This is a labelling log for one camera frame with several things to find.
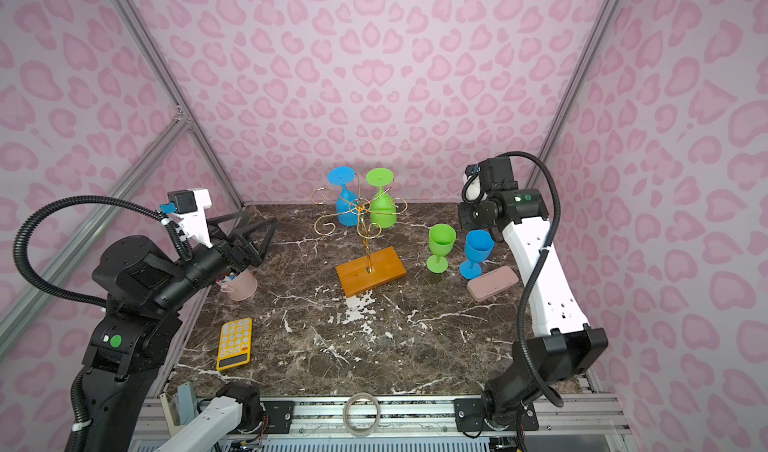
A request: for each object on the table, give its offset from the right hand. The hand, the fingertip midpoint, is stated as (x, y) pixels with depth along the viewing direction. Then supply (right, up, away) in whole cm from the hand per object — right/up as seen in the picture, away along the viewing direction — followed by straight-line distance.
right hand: (469, 212), depth 75 cm
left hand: (-43, -1, -22) cm, 48 cm away
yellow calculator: (-64, -37, +9) cm, 74 cm away
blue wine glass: (+6, -10, +13) cm, 17 cm away
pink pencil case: (+12, -21, +21) cm, 32 cm away
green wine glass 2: (-22, 0, +9) cm, 24 cm away
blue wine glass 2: (-33, +3, +12) cm, 35 cm away
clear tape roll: (-27, -52, -5) cm, 59 cm away
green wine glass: (-4, -7, +20) cm, 21 cm away
